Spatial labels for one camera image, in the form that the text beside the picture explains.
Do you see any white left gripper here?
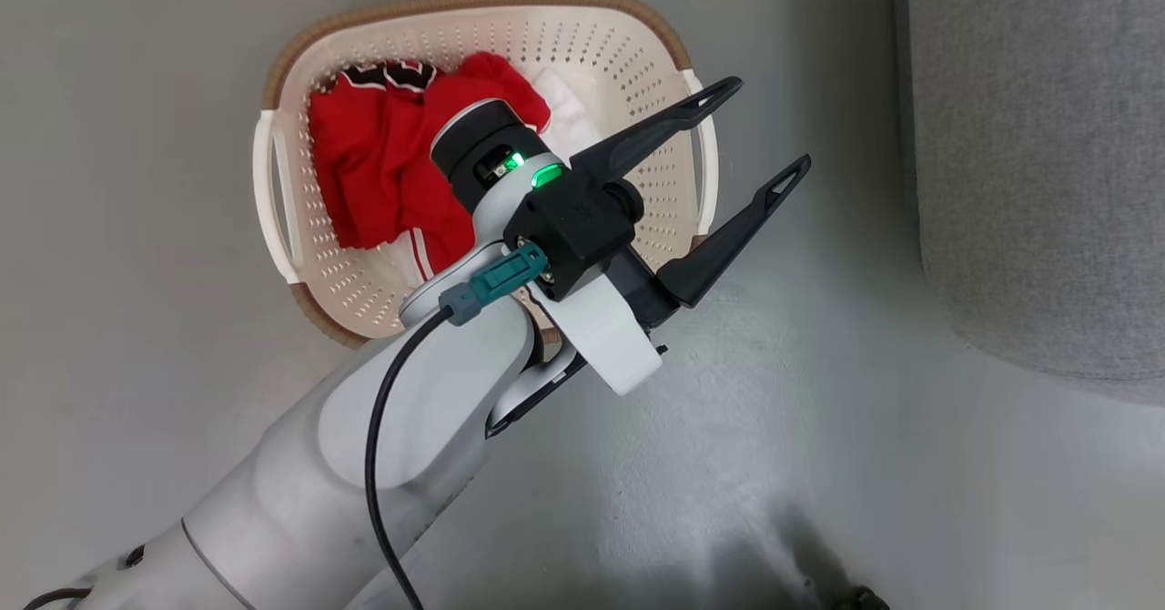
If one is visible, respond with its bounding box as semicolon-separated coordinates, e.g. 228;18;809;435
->
530;77;811;397

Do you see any red and white garment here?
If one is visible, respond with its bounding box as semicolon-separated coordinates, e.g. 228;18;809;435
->
308;52;603;283

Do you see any grey fabric sofa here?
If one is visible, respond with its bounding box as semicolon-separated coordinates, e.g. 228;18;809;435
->
897;0;1165;408

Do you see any cream laundry basket brown rim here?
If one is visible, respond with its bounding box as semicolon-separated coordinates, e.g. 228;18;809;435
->
253;0;720;351

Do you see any teal cable connector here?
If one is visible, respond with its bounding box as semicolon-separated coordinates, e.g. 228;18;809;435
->
440;242;550;326

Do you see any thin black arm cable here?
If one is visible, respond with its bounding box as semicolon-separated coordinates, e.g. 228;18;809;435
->
364;305;456;610

